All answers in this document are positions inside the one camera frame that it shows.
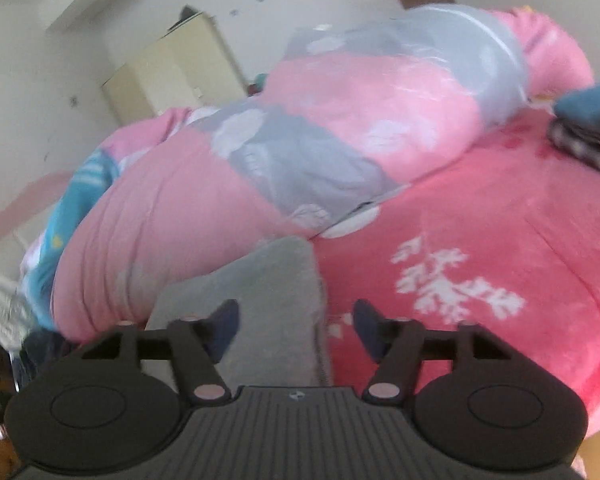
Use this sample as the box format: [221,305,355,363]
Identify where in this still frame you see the pink headboard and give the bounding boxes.
[0,170,77,252]

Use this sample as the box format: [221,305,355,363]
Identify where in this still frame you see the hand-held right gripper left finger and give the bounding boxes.
[82,300,241,403]

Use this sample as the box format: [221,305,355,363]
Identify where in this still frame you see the pink grey floral quilt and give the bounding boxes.
[50,2,597,342]

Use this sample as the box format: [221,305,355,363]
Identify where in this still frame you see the cream wardrobe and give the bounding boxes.
[100,12,249,127]

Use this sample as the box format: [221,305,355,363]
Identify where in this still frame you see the grey fleece pants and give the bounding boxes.
[145,235,332,389]

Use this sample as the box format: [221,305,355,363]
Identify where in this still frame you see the pink floral blanket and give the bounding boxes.
[310,105,600,432]

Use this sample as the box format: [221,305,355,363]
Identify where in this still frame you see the folded blue jeans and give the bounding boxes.
[552,77,600,134]

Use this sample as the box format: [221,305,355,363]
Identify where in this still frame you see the beige pants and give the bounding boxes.
[0,270,37,342]

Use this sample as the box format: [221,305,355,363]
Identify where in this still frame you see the folded plaid shirt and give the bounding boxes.
[547,120,600,182]

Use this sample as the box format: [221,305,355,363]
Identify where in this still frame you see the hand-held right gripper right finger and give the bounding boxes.
[355,299,521,404]

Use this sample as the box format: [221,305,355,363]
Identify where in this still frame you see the dark navy garment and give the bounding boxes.
[19,327,82,377]

